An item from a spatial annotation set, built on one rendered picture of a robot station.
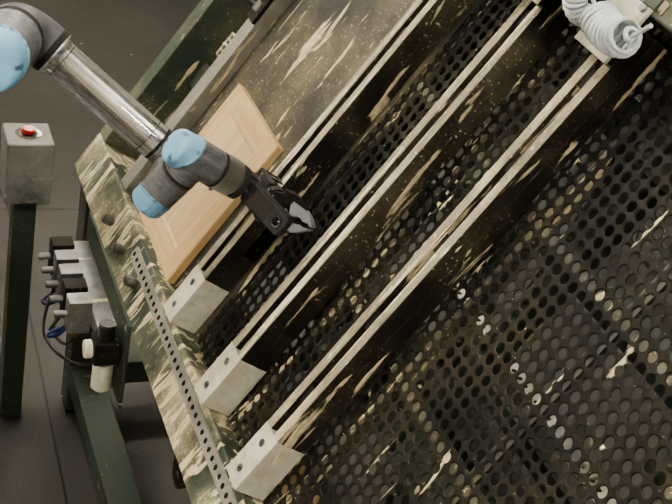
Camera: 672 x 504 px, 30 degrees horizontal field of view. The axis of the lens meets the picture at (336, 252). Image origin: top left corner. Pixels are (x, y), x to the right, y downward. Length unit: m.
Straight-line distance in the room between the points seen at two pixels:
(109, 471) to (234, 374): 1.02
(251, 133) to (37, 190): 0.72
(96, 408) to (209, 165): 1.39
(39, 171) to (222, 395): 1.06
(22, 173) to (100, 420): 0.73
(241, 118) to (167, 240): 0.33
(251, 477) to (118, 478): 1.13
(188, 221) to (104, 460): 0.82
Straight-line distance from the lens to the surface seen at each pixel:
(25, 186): 3.36
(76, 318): 3.03
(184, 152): 2.34
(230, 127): 2.97
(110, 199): 3.21
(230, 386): 2.49
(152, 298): 2.83
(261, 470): 2.31
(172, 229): 2.97
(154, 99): 3.36
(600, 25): 1.96
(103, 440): 3.52
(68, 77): 2.49
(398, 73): 2.55
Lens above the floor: 2.50
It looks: 31 degrees down
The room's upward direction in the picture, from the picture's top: 13 degrees clockwise
